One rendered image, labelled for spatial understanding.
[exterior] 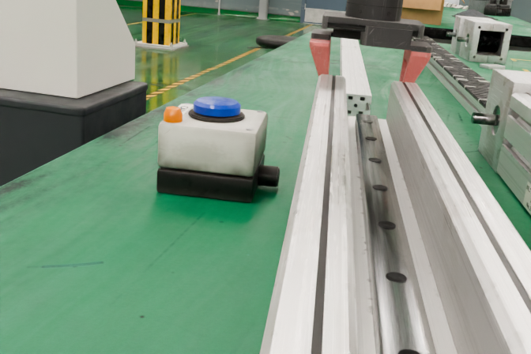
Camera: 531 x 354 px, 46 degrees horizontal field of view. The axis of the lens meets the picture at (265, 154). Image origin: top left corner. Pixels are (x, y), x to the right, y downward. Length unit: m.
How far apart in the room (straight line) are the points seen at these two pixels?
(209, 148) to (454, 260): 0.26
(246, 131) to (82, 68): 0.40
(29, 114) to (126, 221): 0.41
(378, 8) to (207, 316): 0.39
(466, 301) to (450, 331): 0.03
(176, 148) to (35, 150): 0.38
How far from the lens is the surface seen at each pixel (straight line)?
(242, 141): 0.49
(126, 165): 0.58
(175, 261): 0.41
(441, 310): 0.29
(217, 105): 0.51
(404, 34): 0.64
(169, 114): 0.50
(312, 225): 0.26
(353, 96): 0.84
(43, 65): 0.86
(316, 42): 0.64
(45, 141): 0.84
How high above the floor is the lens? 0.96
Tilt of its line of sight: 17 degrees down
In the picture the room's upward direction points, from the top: 5 degrees clockwise
